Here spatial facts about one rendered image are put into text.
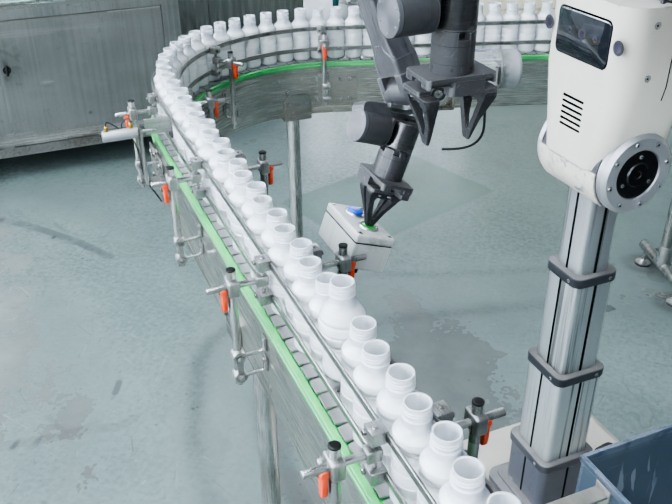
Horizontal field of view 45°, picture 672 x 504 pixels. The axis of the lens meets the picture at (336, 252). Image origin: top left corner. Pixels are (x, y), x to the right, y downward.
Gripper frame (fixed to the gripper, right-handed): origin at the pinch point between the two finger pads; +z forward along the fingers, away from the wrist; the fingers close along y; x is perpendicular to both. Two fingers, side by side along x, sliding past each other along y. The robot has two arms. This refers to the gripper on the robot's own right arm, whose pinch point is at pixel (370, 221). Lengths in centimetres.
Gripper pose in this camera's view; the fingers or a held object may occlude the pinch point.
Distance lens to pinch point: 146.8
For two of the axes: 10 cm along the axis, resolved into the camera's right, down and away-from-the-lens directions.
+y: 3.9, 4.6, -8.0
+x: 8.7, 1.1, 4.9
